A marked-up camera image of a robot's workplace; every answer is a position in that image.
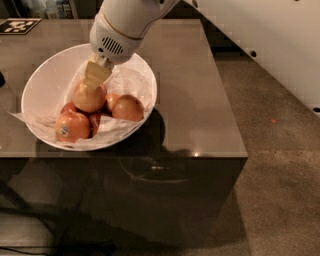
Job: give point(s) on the white gripper with vents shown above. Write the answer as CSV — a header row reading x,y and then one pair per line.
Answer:
x,y
111,43

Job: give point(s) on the large top red-yellow apple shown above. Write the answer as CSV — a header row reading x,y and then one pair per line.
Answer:
x,y
87,99

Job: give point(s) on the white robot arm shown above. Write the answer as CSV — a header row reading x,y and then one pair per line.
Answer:
x,y
282,36

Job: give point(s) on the small middle apple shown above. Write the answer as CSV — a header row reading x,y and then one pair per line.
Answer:
x,y
110,101

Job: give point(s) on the hidden left red apple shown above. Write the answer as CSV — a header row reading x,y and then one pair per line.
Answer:
x,y
70,106

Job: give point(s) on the dark red lower apple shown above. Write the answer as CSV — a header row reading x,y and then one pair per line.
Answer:
x,y
95,122

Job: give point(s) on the right red-yellow apple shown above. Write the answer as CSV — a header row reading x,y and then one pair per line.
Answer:
x,y
129,108

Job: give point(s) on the white bowl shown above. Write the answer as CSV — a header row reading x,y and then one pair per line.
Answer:
x,y
43,86

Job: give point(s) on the front apple with sticker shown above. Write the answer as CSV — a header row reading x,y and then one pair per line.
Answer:
x,y
71,126

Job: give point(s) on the white crumpled paper liner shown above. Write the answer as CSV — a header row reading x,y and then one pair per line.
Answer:
x,y
130,83

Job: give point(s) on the dark cabinet row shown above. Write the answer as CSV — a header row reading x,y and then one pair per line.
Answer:
x,y
87,9

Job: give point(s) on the dark object at left edge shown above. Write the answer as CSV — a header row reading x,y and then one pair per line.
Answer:
x,y
2,80

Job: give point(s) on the black white fiducial marker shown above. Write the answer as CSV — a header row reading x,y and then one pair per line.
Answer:
x,y
18,26

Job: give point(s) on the cluttered shelf top left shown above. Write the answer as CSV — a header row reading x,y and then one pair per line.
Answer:
x,y
44,9

